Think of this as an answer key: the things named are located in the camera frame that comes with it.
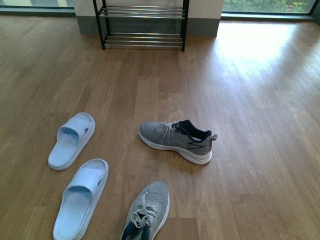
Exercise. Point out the grey sneaker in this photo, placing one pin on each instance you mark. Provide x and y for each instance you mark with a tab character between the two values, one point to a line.
148	213
182	137

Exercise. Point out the light blue slipper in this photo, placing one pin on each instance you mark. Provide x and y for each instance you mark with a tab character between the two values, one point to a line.
79	200
71	139

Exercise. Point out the black metal shoe rack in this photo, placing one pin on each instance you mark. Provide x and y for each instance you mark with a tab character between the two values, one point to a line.
122	24

